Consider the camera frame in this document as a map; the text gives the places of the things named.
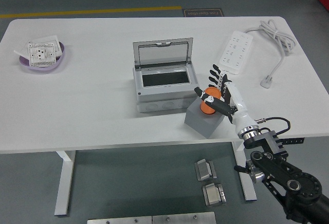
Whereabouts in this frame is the white wall socket panel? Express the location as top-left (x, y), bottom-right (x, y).
top-left (27, 42), bottom-right (58, 68)

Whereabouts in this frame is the purple bowl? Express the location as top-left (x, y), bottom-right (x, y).
top-left (18, 41), bottom-right (66, 71)

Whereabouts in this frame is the grey cube with round hole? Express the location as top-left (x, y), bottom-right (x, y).
top-left (184, 98), bottom-right (225, 139)

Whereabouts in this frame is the white table leg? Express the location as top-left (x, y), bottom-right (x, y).
top-left (231, 141), bottom-right (258, 201)
top-left (54, 150), bottom-right (77, 217)

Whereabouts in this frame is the grey metal plate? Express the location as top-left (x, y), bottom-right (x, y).
top-left (152, 211), bottom-right (216, 224)
top-left (87, 215), bottom-right (153, 224)

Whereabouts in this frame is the grey electrical box clear lid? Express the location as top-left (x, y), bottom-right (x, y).
top-left (132, 38), bottom-right (199, 114)

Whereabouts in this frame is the dark floor sign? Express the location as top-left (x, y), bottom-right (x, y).
top-left (182, 8), bottom-right (224, 18)

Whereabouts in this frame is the orange cylinder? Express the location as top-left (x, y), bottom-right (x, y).
top-left (200, 87), bottom-right (222, 116)

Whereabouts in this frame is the yellow floor tape line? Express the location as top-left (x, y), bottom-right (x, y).
top-left (0, 6), bottom-right (182, 19)

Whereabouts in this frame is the small metal block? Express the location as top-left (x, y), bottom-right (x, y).
top-left (194, 159), bottom-right (218, 182)
top-left (202, 182), bottom-right (227, 207)

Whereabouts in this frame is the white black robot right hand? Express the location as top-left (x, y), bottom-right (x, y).
top-left (194, 64), bottom-right (257, 134)

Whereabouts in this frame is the white switch plate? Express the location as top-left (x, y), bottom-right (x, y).
top-left (27, 35), bottom-right (64, 57)

